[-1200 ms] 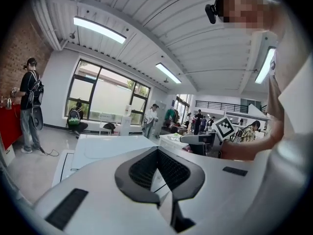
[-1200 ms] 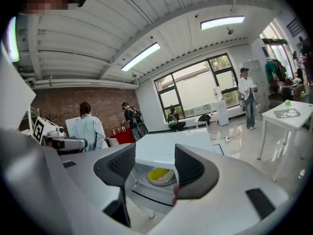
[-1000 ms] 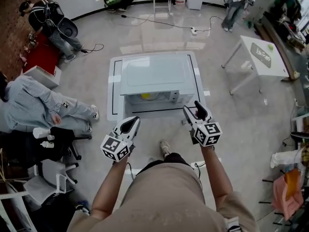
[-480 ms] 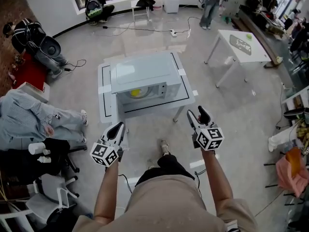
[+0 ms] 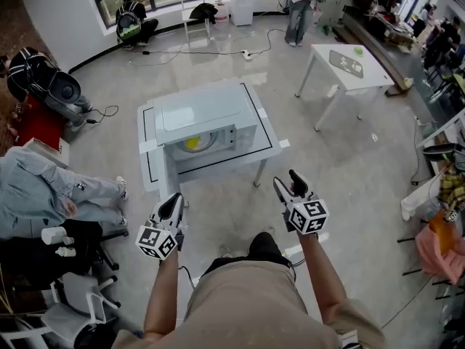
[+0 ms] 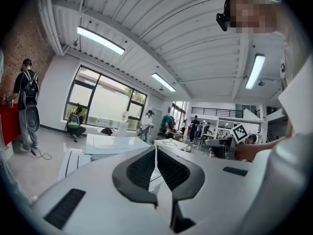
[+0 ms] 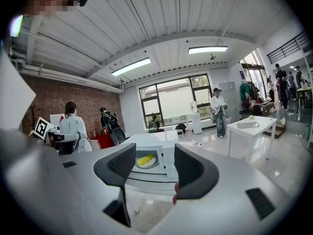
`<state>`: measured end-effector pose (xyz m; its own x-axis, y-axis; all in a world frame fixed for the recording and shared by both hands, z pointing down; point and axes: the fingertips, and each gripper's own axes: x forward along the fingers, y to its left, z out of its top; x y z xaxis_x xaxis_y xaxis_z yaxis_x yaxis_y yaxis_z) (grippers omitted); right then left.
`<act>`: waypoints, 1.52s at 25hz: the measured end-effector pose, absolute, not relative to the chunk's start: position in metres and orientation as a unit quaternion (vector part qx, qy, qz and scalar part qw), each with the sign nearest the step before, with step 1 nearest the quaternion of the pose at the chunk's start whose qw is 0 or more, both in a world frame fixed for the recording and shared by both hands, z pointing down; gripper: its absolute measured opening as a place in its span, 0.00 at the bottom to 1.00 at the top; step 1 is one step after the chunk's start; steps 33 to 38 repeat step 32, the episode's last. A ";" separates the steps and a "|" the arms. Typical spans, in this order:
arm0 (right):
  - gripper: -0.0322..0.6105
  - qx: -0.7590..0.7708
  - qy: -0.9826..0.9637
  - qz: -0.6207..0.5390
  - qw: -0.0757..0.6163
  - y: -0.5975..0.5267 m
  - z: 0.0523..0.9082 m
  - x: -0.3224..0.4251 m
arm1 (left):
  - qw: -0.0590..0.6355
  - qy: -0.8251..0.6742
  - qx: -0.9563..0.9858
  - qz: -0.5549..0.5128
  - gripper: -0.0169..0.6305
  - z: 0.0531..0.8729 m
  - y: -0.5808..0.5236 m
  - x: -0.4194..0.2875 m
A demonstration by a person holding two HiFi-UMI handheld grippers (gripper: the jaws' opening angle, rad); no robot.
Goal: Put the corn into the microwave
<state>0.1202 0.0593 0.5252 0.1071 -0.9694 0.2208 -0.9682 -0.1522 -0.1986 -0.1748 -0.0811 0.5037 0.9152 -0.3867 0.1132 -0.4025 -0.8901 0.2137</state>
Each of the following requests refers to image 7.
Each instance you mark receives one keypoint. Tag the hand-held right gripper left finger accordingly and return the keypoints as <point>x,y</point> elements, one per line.
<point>117,166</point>

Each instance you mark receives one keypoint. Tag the white round plate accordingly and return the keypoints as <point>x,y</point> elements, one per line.
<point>151,163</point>

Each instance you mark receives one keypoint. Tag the white rectangular table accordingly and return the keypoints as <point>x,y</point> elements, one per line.
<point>256,127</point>

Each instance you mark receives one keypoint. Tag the long ceiling light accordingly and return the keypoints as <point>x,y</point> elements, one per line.
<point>207,49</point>
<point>132,66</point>

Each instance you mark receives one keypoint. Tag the clothes rack with garments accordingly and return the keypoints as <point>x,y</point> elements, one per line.
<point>248,93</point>

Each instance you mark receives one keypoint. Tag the grey metal lockers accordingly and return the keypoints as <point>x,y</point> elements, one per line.
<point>230,99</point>

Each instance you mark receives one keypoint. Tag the red covered table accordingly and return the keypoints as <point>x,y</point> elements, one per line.
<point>104,139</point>

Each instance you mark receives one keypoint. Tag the white water dispenser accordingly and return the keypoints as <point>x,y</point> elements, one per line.
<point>196,121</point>

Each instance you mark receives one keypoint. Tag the black balcony railing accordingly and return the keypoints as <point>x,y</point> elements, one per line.
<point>288,46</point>

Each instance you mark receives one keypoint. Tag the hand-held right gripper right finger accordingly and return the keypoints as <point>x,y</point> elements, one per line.
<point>195,172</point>

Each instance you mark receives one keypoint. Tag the person's right hand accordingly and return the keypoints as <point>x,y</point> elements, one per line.
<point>175,192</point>

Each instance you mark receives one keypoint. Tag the white microwave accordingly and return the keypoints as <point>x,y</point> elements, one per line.
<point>159,141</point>

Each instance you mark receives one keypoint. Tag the black framed window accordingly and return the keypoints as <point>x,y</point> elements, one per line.
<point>174,101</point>

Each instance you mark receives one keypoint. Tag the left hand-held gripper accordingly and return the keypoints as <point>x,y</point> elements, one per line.
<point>52,132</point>

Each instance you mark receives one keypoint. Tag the yellow corn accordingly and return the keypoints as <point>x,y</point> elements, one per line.
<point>145,160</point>

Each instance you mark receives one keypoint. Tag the grey flat tray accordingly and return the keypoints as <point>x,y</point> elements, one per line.
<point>248,125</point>

